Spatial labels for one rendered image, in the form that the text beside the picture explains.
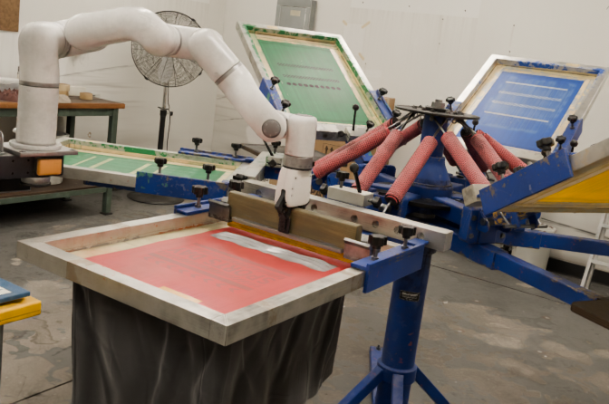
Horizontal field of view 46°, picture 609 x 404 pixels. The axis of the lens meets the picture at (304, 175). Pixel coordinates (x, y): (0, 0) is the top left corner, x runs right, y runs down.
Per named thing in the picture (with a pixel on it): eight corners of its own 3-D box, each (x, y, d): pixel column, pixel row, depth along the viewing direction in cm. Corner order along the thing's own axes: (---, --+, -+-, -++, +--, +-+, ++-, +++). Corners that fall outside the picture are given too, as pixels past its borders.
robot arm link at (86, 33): (161, -7, 168) (175, -2, 186) (6, 24, 168) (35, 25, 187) (175, 53, 170) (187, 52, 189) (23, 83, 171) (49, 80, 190)
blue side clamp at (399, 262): (365, 293, 161) (370, 264, 159) (347, 287, 163) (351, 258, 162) (420, 269, 186) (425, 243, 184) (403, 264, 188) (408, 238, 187)
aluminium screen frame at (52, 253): (225, 346, 121) (227, 325, 120) (15, 257, 152) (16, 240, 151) (419, 263, 186) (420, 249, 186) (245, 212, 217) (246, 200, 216)
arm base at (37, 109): (-7, 140, 181) (-4, 80, 179) (39, 139, 191) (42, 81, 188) (25, 151, 172) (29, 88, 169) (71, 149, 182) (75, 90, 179)
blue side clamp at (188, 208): (185, 234, 190) (188, 208, 189) (171, 229, 193) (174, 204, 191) (254, 219, 215) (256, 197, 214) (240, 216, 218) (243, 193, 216)
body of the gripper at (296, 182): (296, 158, 188) (292, 199, 190) (274, 160, 180) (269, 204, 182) (320, 164, 184) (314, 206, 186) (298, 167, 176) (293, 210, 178)
